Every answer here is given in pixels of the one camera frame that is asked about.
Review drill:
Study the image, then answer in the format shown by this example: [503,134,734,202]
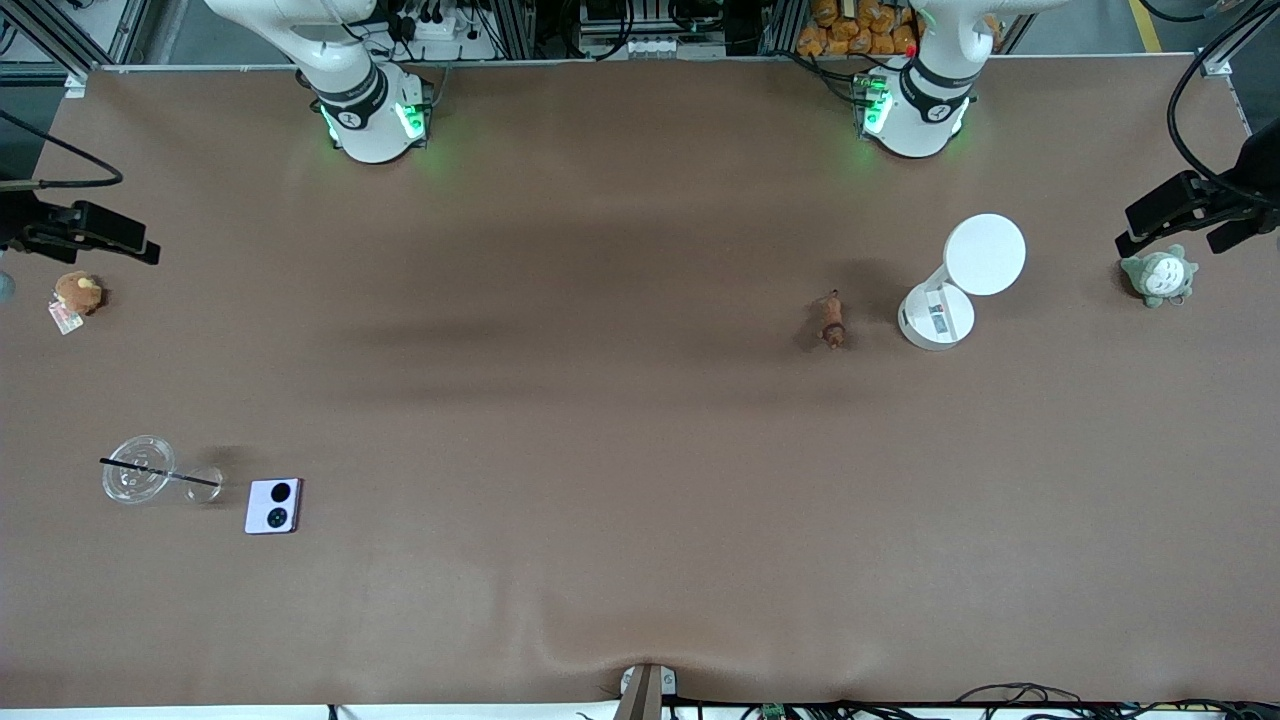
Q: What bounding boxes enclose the lavender flip phone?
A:
[244,478,303,536]

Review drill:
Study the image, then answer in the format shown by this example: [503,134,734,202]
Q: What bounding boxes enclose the brown lion statue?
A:
[819,290,850,351]

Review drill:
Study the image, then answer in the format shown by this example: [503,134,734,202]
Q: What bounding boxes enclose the grey totoro plush toy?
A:
[1119,244,1200,310]

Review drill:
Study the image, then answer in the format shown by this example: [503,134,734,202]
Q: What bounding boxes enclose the brown plush toy with tag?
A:
[48,271,105,336]

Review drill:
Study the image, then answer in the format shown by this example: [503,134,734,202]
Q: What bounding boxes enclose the clear plastic cup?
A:
[101,435,225,506]

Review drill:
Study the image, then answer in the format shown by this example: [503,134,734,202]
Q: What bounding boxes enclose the black drinking straw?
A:
[99,457,222,489]

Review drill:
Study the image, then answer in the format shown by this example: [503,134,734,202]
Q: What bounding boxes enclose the white cylinder device with disc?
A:
[897,213,1028,352]

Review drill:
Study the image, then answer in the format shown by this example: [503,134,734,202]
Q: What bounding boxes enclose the orange toys pile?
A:
[796,0,922,59]

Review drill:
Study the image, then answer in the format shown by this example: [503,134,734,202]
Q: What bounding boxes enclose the white power strip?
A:
[393,12,472,43]

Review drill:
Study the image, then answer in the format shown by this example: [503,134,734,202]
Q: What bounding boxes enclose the brown table mat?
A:
[0,55,1280,711]

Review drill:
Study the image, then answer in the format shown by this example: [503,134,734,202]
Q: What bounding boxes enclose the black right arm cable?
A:
[0,107,125,192]

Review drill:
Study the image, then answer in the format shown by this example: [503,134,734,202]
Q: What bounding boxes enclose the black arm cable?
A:
[1167,44,1280,207]
[0,107,125,192]

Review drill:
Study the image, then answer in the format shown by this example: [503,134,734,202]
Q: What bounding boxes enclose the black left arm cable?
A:
[1167,44,1280,207]

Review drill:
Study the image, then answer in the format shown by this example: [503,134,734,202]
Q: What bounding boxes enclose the aluminium corner frame post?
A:
[1194,0,1280,77]

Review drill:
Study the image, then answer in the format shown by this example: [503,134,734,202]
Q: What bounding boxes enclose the aluminium frame beams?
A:
[0,0,153,67]

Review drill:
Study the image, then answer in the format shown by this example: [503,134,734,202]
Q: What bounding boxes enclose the black cable bundle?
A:
[955,683,1280,720]

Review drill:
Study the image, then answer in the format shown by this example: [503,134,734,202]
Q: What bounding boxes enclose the metal bracket with brown post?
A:
[612,663,679,720]

